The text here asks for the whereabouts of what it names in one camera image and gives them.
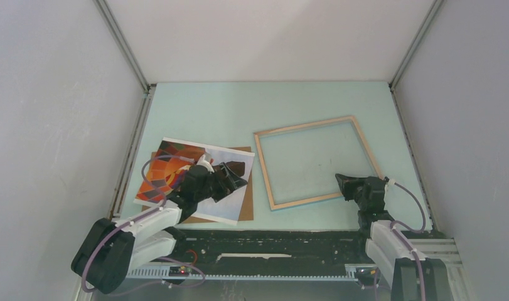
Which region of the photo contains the brown backing board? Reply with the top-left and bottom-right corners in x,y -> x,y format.
141,145 -> 255,227

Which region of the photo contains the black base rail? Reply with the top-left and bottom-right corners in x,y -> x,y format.
170,230 -> 372,277

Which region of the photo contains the right corner aluminium post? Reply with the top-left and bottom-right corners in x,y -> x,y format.
389,0 -> 446,92

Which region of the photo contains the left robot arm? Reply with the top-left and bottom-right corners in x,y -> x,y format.
71,161 -> 248,294

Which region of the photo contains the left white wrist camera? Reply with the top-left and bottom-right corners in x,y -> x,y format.
196,152 -> 215,173

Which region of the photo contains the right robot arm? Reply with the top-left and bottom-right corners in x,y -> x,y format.
335,174 -> 453,300

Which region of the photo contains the wooden picture frame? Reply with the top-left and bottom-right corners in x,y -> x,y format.
254,115 -> 384,211

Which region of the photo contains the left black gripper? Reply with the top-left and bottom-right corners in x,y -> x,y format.
195,162 -> 247,203

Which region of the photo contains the corner aluminium post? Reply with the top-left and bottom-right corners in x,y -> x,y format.
93,0 -> 151,93
389,0 -> 446,92

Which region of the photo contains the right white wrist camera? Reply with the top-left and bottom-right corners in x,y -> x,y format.
383,177 -> 396,192

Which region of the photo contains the aluminium mounting profile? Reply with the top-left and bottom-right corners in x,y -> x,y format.
126,232 -> 474,300

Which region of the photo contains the colourful balloon photo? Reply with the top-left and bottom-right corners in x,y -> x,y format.
133,137 -> 255,226

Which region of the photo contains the left corner aluminium post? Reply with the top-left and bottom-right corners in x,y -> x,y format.
93,0 -> 151,93

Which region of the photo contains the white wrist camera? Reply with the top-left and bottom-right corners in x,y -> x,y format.
383,177 -> 396,192
196,152 -> 215,173

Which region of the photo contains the dark brown wooden block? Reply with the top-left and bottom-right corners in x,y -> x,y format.
225,161 -> 247,187

